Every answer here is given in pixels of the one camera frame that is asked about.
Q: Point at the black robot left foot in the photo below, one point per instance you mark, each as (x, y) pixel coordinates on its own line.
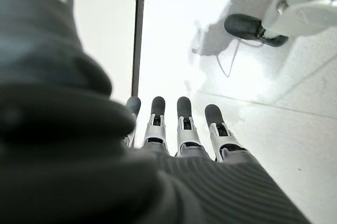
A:
(242, 25)

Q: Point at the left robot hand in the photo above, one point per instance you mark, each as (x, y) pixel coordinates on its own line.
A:
(79, 155)

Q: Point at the white robot left leg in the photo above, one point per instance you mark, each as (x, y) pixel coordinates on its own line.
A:
(305, 5)

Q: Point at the dark cabinet base strip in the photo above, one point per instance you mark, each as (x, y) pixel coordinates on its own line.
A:
(138, 31)

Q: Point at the white cabinet door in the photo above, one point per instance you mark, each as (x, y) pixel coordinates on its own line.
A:
(105, 23)

